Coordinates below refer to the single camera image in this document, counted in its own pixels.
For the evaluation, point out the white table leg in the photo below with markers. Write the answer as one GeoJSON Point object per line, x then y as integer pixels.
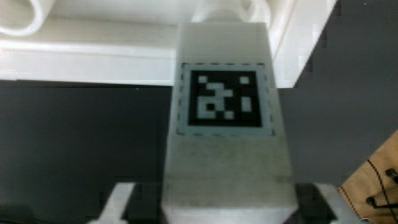
{"type": "Point", "coordinates": [228, 180]}

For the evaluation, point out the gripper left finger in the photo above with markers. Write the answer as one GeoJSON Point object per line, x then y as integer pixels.
{"type": "Point", "coordinates": [132, 205]}

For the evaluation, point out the white square tabletop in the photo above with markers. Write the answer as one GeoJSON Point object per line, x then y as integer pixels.
{"type": "Point", "coordinates": [102, 41]}

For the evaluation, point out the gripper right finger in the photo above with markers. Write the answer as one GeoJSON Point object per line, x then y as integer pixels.
{"type": "Point", "coordinates": [322, 206]}

